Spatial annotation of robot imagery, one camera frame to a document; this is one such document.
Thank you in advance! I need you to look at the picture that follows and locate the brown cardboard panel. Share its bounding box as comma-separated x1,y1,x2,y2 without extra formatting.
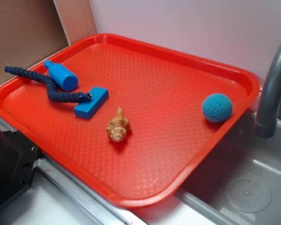
0,0,96,86

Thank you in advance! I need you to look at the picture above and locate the grey toy faucet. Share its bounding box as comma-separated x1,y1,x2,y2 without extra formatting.
254,45,281,138

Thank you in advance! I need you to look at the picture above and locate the blue rectangular block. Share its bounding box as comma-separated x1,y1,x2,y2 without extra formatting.
74,87,109,119

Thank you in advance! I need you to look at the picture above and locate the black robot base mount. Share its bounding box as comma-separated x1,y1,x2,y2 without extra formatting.
0,130,39,210

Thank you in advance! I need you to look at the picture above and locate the red plastic tray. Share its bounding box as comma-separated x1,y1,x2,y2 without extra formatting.
0,34,259,208

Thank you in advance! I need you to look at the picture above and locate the grey plastic sink basin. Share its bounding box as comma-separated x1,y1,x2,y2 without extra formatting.
135,114,281,225

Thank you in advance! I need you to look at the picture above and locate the dark blue braided rope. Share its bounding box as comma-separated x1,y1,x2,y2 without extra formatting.
4,66,93,104

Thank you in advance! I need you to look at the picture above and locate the brown spiral seashell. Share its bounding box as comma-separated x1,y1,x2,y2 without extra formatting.
106,107,131,143

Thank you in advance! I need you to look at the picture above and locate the blue plastic toy bottle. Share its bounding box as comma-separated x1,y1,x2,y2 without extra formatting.
44,60,78,91

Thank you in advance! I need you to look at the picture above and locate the blue foam ball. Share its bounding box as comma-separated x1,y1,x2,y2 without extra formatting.
202,93,233,123

